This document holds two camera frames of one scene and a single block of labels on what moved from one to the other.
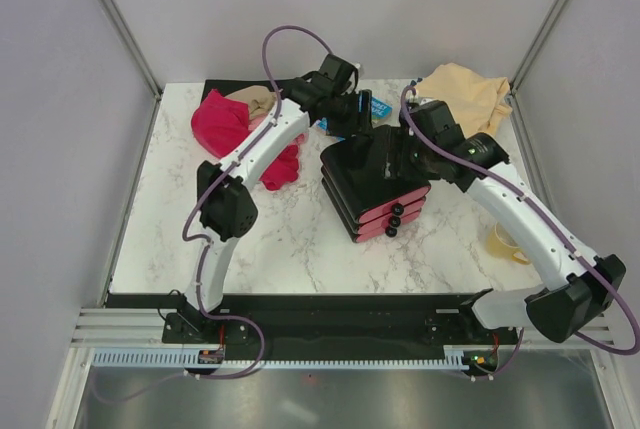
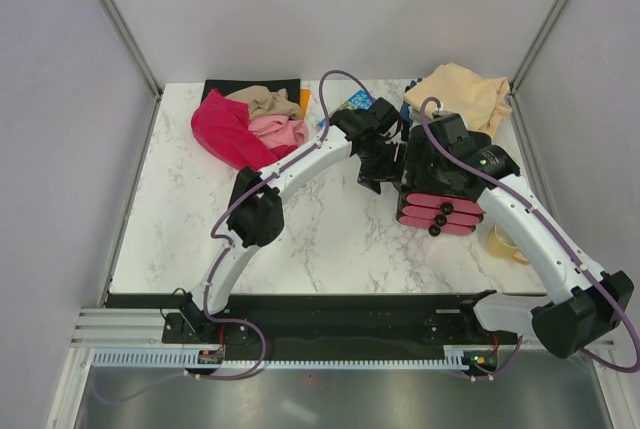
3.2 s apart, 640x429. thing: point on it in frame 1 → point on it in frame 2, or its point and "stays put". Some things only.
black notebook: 227,86 stays put
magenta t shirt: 221,123 stays put
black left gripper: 364,125 → 372,179
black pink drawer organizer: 374,188 → 439,214
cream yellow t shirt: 480,101 stays put
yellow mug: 502,243 stays put
